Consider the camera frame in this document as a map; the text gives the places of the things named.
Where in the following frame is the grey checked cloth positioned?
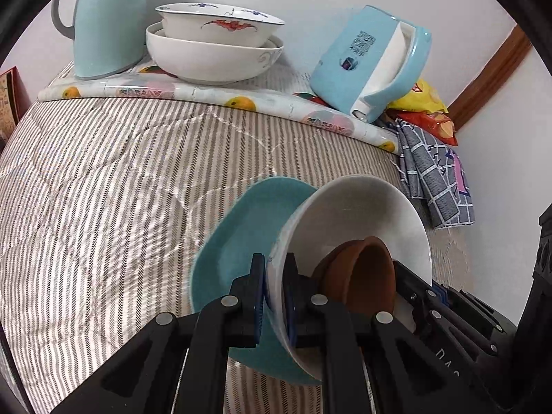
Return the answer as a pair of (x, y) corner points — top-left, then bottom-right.
(396, 120), (475, 229)

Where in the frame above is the fruit print table mat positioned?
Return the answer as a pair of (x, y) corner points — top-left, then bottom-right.
(38, 61), (398, 152)

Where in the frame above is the small white bowl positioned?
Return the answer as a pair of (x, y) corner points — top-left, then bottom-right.
(265, 175), (433, 386)

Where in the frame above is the large plain white bowl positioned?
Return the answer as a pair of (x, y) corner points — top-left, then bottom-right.
(145, 22), (284, 86)

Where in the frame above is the red snack bag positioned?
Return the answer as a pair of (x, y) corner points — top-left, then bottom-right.
(394, 111), (459, 146)

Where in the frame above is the blue and white electric kettle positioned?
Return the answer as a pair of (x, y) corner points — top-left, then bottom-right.
(309, 5), (432, 124)

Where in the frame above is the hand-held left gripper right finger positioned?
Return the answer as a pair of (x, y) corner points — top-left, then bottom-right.
(284, 254), (490, 414)

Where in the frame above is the striped quilted blanket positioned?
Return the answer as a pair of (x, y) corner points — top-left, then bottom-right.
(0, 62), (466, 414)

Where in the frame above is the brown wooden trim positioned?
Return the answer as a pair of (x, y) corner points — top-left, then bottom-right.
(446, 23), (532, 132)

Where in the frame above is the yellow snack bag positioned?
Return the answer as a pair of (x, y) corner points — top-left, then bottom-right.
(386, 78), (449, 114)

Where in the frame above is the framed picture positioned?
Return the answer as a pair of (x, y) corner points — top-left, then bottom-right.
(0, 67), (29, 139)

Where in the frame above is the small brown bowl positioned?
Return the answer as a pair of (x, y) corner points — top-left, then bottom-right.
(311, 236), (395, 316)

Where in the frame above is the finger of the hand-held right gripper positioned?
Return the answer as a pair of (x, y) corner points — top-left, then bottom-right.
(431, 284), (496, 333)
(392, 261), (504, 356)

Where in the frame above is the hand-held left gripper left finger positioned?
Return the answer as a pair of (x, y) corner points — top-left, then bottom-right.
(52, 253), (265, 414)

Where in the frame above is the blue square plate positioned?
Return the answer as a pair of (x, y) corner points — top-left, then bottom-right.
(192, 177), (324, 386)

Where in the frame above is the light blue thermos jug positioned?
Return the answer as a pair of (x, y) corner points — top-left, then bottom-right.
(52, 0), (149, 80)

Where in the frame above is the white bowl with red print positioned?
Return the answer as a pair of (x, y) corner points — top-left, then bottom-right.
(155, 2), (286, 48)

